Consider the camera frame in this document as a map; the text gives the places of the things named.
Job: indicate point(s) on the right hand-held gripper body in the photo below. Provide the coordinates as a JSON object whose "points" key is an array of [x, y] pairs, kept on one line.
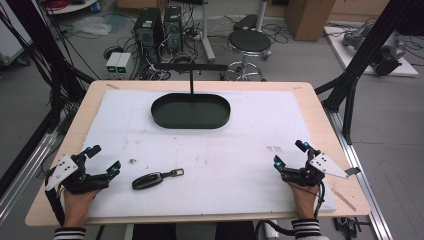
{"points": [[320, 163]]}

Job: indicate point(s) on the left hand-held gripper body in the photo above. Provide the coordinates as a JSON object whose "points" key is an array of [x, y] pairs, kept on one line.
{"points": [[61, 170]]}

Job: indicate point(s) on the black car key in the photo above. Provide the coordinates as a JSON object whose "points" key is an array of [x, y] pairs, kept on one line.
{"points": [[148, 180]]}

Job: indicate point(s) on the black oval tray with stand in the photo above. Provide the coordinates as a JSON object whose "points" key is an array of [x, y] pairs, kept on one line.
{"points": [[190, 111]]}

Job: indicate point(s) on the person's right hand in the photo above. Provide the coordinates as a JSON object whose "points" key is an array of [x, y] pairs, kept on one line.
{"points": [[305, 201]]}

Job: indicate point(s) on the person's left hand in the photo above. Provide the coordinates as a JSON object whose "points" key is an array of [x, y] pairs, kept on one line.
{"points": [[77, 208]]}

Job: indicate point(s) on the thin wooden stick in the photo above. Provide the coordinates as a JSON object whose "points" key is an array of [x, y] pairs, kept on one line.
{"points": [[343, 199]]}

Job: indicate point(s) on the small black electronic part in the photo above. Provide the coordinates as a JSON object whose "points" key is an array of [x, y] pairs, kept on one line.
{"points": [[346, 224]]}

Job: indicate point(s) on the white foam mat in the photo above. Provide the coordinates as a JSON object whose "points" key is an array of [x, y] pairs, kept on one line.
{"points": [[206, 160]]}

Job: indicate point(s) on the white power supply unit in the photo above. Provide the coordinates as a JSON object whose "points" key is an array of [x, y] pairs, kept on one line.
{"points": [[112, 63], [124, 63]]}

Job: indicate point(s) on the white floor board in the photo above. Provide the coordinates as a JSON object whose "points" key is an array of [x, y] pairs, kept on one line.
{"points": [[340, 50]]}

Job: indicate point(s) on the black round stool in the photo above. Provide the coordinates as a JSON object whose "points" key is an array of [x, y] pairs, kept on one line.
{"points": [[249, 41]]}

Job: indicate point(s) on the clear plastic bag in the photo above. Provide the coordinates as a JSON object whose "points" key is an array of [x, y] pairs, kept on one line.
{"points": [[91, 26]]}

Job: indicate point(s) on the grey robot device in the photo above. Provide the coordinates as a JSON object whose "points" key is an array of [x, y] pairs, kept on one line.
{"points": [[388, 55]]}

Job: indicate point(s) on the brown cardboard box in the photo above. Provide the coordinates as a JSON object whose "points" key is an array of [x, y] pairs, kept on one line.
{"points": [[308, 18]]}

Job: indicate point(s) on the large black computer tower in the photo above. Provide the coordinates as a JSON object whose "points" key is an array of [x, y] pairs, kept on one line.
{"points": [[148, 31]]}

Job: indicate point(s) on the black flat floor base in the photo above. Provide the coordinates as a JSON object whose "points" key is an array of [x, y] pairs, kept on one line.
{"points": [[246, 21]]}

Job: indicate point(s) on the round white table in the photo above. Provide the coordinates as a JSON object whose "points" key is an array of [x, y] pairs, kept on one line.
{"points": [[71, 6]]}

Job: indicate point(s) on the slim black computer tower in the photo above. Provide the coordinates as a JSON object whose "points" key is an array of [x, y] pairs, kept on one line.
{"points": [[172, 28]]}

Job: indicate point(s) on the white desk leg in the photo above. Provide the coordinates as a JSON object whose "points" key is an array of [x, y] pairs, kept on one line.
{"points": [[206, 30]]}

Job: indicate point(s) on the aluminium rail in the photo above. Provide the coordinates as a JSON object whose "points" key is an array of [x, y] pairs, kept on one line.
{"points": [[363, 186], [23, 166]]}

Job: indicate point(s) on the black metal frame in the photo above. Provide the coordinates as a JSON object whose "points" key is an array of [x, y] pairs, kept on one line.
{"points": [[363, 53], [50, 53]]}

